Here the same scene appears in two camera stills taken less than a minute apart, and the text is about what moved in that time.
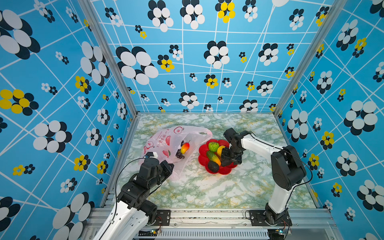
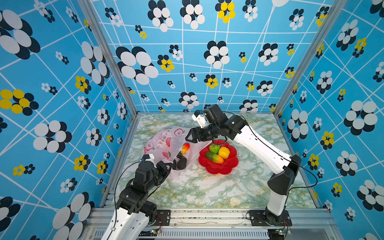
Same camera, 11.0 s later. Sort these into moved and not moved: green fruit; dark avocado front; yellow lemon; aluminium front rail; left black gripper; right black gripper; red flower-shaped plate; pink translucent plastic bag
Moved: right black gripper; dark avocado front; pink translucent plastic bag
Not moved: left black gripper; red flower-shaped plate; green fruit; yellow lemon; aluminium front rail
